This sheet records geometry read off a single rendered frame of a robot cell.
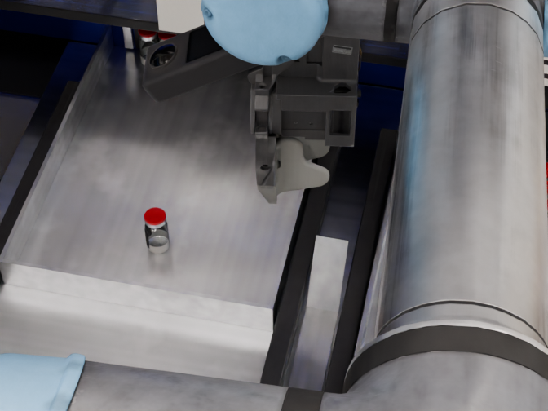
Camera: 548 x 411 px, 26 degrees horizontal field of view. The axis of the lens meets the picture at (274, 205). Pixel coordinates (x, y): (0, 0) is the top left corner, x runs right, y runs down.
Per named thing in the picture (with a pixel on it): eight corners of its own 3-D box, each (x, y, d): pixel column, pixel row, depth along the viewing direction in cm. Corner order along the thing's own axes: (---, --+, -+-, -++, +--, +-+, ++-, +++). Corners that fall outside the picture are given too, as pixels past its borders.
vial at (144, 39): (143, 52, 133) (140, 21, 129) (162, 55, 133) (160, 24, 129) (138, 65, 131) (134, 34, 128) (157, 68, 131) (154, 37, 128)
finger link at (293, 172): (327, 227, 100) (331, 148, 93) (257, 226, 100) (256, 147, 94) (327, 201, 102) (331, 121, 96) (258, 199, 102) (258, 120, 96)
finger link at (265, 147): (275, 198, 96) (275, 117, 89) (255, 198, 96) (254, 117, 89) (276, 157, 99) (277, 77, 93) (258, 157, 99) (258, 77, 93)
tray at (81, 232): (110, 46, 134) (107, 23, 131) (338, 80, 130) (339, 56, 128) (4, 284, 112) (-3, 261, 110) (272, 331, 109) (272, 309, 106)
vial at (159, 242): (150, 235, 116) (147, 206, 113) (172, 238, 116) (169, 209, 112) (144, 252, 114) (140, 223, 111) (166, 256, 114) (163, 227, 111)
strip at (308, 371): (314, 272, 113) (315, 234, 109) (345, 278, 113) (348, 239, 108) (285, 398, 104) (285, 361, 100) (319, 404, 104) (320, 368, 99)
